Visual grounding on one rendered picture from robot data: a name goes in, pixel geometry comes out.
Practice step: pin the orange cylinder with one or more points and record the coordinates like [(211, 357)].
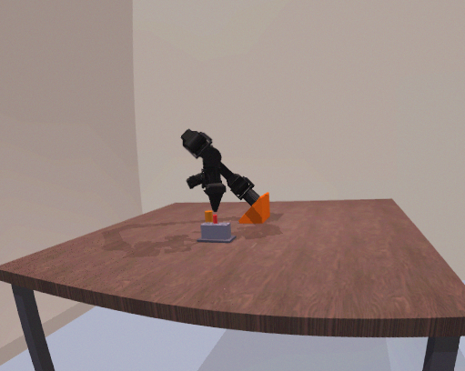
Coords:
[(208, 217)]

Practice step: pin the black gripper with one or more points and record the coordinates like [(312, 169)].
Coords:
[(214, 187)]

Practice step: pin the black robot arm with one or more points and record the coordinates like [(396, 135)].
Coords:
[(197, 144)]

